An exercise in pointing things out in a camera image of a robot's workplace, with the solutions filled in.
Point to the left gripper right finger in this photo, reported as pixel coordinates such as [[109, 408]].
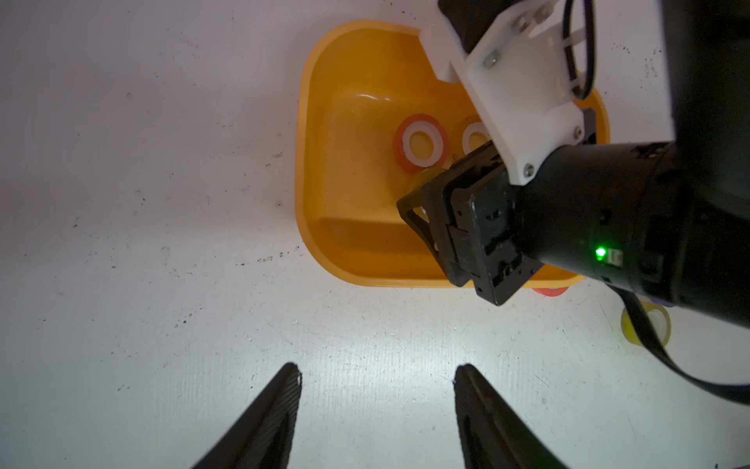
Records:
[[491, 433]]

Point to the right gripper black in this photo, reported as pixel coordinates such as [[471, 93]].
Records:
[[468, 218]]

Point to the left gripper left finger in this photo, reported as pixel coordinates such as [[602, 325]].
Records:
[[262, 437]]

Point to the orange tape roll top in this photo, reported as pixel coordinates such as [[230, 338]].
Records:
[[471, 134]]

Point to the red tape roll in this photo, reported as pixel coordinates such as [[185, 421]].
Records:
[[551, 292], [420, 143]]

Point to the yellow plastic storage box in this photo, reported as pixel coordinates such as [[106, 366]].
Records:
[[360, 82]]

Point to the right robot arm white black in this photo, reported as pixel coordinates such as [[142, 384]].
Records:
[[667, 220]]

